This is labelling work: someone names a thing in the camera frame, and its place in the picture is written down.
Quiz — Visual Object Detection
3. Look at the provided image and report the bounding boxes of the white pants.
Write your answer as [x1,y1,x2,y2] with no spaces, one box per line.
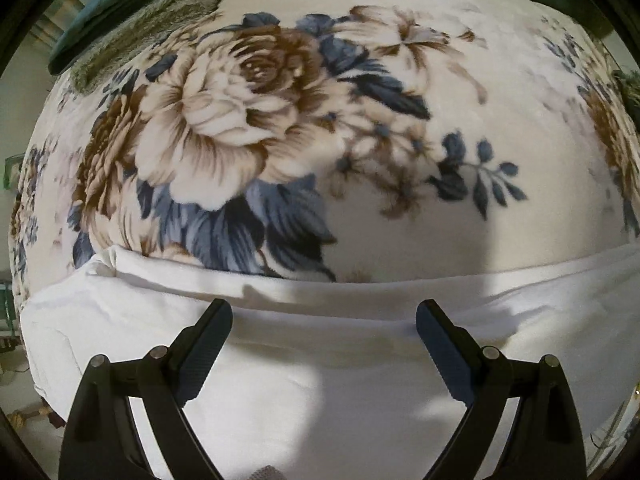
[20,246,640,480]

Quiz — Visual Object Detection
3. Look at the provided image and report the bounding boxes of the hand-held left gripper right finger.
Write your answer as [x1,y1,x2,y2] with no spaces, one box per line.
[416,299,587,480]

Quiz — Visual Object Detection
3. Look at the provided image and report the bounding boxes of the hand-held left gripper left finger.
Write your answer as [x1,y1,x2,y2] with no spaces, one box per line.
[58,298,234,480]

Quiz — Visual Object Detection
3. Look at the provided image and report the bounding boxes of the teal folded cloth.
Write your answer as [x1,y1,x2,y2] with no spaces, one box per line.
[47,0,221,75]

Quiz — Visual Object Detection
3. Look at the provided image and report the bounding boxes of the floral printed blanket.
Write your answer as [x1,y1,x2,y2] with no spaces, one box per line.
[7,0,640,311]

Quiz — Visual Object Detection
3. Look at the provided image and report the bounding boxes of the grey-green fuzzy towel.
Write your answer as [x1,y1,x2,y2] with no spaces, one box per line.
[70,0,266,95]

